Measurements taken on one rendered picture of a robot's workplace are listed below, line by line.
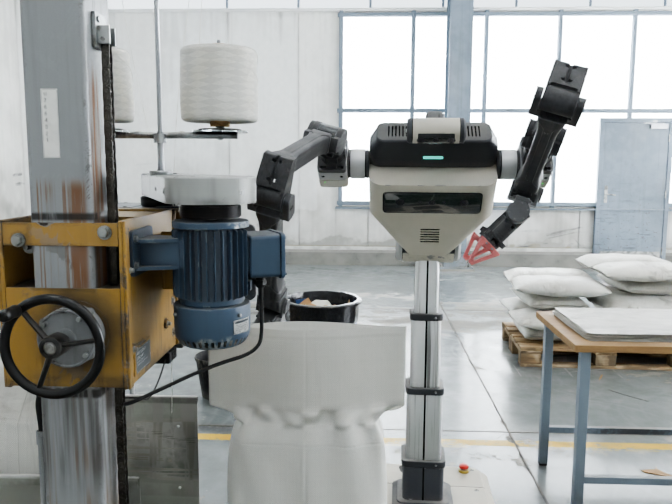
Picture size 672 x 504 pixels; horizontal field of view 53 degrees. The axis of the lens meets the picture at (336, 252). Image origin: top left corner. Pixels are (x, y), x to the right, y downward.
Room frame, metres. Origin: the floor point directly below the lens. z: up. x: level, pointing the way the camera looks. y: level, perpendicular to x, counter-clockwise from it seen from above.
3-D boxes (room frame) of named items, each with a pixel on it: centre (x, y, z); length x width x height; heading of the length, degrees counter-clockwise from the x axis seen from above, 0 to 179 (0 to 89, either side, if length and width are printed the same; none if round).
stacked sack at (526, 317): (4.82, -1.65, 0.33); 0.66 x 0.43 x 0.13; 88
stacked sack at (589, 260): (5.21, -2.27, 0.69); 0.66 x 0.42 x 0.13; 84
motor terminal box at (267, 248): (1.36, 0.15, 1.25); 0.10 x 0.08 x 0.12; 23
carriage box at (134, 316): (1.35, 0.49, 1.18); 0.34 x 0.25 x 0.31; 178
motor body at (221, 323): (1.32, 0.25, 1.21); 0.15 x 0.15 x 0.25
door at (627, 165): (9.40, -4.15, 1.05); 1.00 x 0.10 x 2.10; 88
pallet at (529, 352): (5.05, -1.97, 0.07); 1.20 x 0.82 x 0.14; 86
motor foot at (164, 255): (1.28, 0.33, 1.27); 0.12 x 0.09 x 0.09; 178
